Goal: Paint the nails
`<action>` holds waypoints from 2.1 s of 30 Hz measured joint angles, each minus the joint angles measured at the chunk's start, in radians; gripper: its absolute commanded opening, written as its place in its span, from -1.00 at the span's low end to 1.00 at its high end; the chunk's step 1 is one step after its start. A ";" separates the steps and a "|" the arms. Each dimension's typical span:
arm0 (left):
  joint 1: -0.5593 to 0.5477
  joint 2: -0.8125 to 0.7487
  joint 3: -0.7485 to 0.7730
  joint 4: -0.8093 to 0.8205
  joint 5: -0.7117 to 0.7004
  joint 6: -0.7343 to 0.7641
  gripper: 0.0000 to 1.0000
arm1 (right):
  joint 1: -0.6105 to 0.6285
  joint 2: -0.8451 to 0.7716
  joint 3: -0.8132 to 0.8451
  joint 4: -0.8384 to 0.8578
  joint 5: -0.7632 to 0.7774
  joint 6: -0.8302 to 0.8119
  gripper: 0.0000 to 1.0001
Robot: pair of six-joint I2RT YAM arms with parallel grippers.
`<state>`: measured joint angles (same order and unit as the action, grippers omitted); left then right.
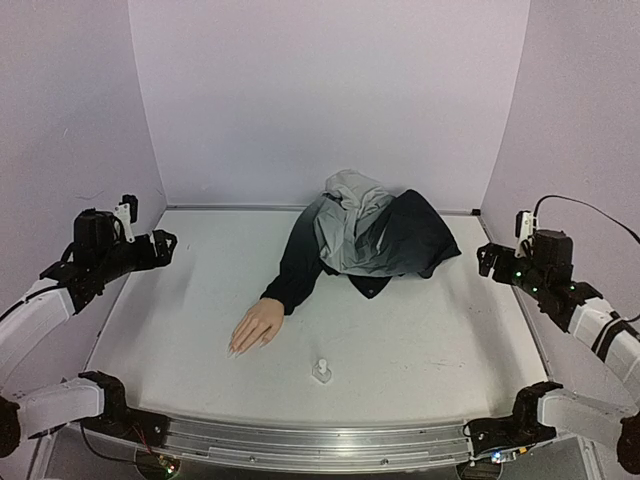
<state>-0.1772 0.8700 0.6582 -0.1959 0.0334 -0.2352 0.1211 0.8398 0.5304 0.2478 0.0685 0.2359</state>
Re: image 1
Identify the mannequin hand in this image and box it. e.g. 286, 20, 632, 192
229, 298, 285, 356

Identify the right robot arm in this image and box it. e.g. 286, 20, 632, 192
467, 230, 639, 475

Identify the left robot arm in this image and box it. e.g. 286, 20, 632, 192
1, 195, 178, 457

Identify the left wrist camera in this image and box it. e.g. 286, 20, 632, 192
113, 194, 138, 243

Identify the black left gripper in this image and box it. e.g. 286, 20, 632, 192
97, 228, 177, 284

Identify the black grey jacket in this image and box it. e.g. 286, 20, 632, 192
262, 170, 461, 316

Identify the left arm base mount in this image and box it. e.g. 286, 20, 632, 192
78, 371, 177, 479

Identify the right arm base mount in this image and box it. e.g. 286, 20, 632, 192
463, 381, 562, 461

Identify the aluminium front rail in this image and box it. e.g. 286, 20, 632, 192
49, 409, 591, 471

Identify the black right camera cable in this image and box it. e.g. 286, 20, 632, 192
533, 194, 640, 251

